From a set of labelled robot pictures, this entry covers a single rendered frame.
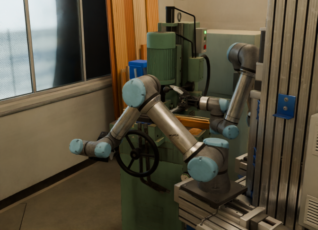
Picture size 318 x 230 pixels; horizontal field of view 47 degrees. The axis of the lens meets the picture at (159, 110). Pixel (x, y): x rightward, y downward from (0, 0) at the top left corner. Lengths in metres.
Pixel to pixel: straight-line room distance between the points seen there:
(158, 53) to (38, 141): 1.61
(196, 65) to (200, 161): 1.01
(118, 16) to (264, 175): 2.53
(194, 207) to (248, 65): 0.73
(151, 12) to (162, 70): 2.12
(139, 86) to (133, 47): 2.53
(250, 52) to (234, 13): 2.71
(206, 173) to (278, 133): 0.35
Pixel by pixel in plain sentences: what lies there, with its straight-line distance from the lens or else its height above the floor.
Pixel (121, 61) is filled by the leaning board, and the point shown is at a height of 1.07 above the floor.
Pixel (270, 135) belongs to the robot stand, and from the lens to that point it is 1.64.
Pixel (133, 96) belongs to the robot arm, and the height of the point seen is 1.26.
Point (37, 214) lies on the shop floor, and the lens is 3.24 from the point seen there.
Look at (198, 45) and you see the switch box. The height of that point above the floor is 1.37.
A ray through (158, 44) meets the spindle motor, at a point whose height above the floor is 1.41.
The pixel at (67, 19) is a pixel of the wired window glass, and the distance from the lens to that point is 3.59.
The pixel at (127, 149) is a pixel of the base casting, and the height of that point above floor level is 0.74.
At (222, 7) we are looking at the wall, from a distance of 4.63.
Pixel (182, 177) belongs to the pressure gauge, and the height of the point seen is 0.66.
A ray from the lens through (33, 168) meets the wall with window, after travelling 3.44.
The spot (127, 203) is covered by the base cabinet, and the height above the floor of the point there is 0.36.
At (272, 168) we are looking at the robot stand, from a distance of 1.68.
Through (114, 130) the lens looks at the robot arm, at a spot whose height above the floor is 1.03.
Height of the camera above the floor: 1.62
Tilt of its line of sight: 16 degrees down
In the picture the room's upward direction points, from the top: straight up
